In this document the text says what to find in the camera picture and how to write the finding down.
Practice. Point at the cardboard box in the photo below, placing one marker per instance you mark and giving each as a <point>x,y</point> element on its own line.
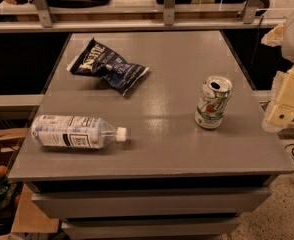
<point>21,219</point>

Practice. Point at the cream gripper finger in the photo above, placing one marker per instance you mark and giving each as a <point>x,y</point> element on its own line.
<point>280,110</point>
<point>274,37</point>

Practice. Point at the clear plastic water bottle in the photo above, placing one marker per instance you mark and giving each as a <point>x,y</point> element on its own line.
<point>75,132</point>

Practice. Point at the orange fruit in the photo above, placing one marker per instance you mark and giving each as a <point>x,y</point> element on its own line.
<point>3,171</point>

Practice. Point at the metal shelf rail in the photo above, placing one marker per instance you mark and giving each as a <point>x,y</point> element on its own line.
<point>137,15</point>

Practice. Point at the blue kettle chips bag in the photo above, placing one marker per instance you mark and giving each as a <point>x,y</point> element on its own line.
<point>98,60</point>

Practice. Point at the green white 7up can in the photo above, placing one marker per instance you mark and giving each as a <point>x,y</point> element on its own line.
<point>214,97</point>

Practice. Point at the grey drawer cabinet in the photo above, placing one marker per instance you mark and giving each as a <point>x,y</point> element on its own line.
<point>150,213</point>

